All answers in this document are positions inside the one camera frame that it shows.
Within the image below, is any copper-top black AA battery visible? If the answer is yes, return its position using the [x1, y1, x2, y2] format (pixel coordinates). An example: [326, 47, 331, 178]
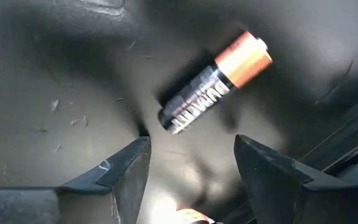
[157, 30, 273, 135]

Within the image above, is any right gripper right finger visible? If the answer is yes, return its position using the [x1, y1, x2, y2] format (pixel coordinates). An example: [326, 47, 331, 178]
[233, 133, 314, 224]

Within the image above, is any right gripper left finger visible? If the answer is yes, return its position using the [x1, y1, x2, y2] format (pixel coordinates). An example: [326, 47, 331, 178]
[56, 136, 153, 224]

